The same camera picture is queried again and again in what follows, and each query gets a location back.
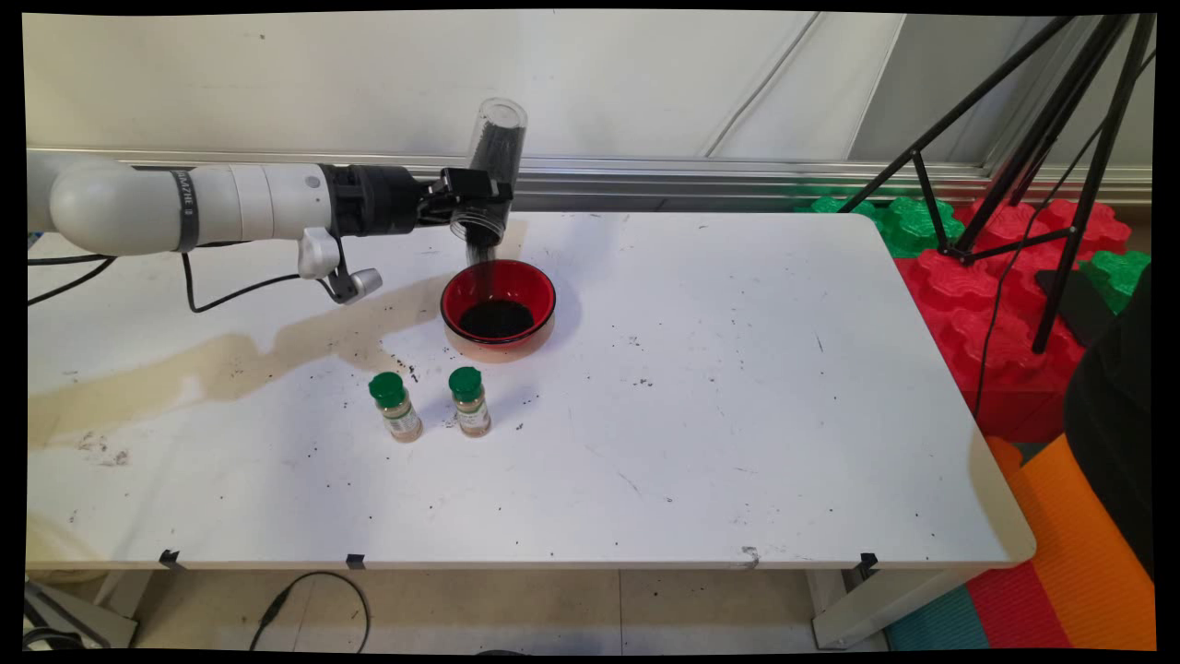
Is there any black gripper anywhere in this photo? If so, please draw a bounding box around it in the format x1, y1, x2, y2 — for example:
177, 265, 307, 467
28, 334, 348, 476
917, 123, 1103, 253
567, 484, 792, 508
321, 164, 514, 240

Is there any clear jar with black seeds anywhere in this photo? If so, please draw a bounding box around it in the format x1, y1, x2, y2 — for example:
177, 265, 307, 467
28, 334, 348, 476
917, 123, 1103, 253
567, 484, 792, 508
449, 98, 529, 248

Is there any red and black bowl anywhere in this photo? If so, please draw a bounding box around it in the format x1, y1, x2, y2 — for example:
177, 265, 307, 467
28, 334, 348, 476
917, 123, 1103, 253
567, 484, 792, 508
440, 259, 558, 363

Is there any green-capped spice bottle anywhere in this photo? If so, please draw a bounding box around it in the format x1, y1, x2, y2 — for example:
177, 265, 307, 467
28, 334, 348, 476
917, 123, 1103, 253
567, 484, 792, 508
368, 372, 424, 444
448, 366, 492, 438

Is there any green foam block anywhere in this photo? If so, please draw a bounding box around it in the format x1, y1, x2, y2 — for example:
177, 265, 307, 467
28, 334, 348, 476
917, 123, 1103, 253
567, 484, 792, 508
797, 192, 966, 260
1077, 250, 1151, 314

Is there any red foam block pile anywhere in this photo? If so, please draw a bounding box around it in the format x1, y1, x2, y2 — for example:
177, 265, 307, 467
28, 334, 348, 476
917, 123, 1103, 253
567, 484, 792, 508
892, 198, 1135, 445

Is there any white table leg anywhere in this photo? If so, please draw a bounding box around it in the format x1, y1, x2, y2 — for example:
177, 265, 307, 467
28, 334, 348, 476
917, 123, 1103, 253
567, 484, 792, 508
811, 564, 980, 650

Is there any grey metal table foot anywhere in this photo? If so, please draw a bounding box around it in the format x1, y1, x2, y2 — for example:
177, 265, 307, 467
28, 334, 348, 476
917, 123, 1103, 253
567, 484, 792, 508
23, 576, 139, 649

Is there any black tripod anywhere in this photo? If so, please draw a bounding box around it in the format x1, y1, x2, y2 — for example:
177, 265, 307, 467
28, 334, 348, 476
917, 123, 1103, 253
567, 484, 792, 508
834, 14, 1158, 356

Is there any teal foam mat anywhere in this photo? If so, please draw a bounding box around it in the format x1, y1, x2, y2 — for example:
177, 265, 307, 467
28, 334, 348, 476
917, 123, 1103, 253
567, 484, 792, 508
883, 584, 992, 652

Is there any black fabric object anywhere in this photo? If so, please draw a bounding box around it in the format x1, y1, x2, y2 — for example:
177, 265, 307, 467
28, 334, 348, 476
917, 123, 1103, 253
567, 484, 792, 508
1060, 258, 1158, 584

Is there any red foam mat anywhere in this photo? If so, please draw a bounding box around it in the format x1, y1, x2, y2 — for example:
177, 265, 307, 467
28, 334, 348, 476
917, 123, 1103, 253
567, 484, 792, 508
963, 561, 1072, 652

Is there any orange foam mat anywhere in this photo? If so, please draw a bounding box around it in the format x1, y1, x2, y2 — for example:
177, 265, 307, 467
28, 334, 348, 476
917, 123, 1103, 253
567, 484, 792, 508
985, 433, 1158, 652

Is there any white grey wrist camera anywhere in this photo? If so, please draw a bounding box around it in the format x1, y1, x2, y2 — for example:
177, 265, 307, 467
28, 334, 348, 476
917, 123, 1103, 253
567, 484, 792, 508
297, 226, 384, 307

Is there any aluminium wall rail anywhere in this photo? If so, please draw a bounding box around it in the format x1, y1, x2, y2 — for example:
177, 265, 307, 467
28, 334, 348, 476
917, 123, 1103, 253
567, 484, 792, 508
26, 145, 1153, 211

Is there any black arm strap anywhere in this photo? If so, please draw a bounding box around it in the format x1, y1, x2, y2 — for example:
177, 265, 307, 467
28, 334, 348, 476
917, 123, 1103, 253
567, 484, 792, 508
171, 166, 202, 255

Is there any black floor cable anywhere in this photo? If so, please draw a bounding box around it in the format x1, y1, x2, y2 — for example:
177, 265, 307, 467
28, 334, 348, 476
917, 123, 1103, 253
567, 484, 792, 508
247, 572, 372, 654

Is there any thin black hanging cable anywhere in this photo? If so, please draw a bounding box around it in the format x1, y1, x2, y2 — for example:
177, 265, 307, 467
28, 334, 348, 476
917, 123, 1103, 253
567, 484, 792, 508
973, 55, 1155, 418

